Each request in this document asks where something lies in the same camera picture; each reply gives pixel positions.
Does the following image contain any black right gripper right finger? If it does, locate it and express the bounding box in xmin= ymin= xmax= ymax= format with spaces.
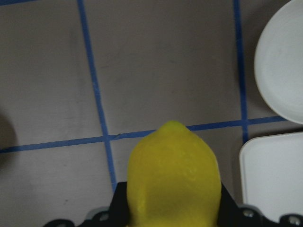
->
xmin=217 ymin=183 xmax=239 ymax=225

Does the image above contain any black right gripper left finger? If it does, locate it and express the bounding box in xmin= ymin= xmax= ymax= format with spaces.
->
xmin=108 ymin=182 xmax=129 ymax=227

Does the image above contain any yellow lemon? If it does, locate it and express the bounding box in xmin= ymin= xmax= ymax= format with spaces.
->
xmin=127 ymin=121 xmax=222 ymax=227

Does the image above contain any white rectangular tray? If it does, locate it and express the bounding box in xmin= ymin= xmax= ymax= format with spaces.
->
xmin=239 ymin=132 xmax=303 ymax=221

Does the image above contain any white round plate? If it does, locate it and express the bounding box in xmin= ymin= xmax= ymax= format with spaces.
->
xmin=254 ymin=0 xmax=303 ymax=124

